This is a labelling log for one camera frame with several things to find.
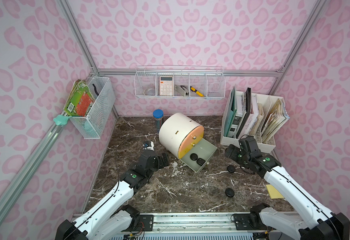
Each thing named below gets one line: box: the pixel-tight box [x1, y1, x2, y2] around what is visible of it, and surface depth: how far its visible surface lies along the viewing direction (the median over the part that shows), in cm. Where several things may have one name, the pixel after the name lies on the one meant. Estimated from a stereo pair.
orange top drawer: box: [178, 125, 204, 160], surface depth 83 cm
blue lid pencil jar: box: [152, 109, 164, 133], surface depth 97 cm
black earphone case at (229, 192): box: [225, 188, 235, 198], surface depth 83 cm
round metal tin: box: [143, 88, 156, 96], surface depth 99 cm
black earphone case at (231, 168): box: [227, 165, 236, 173], surface depth 92 cm
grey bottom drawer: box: [180, 138, 218, 173], surface depth 95 cm
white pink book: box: [238, 94, 259, 140], surface depth 90 cm
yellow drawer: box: [178, 133, 204, 159], surface depth 88 cm
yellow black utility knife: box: [190, 86, 205, 97], surface depth 100 cm
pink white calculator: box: [159, 76, 174, 96], surface depth 97 cm
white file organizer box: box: [220, 90, 283, 154], surface depth 95 cm
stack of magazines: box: [249, 97, 290, 144], surface depth 92 cm
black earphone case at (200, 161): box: [196, 158, 206, 166], surface depth 94 cm
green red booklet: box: [63, 79, 96, 117], surface depth 73 cm
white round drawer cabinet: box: [159, 112, 205, 159], surface depth 87 cm
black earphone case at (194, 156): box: [190, 153, 198, 161], surface depth 95 cm
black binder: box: [236, 87, 252, 139], surface depth 90 cm
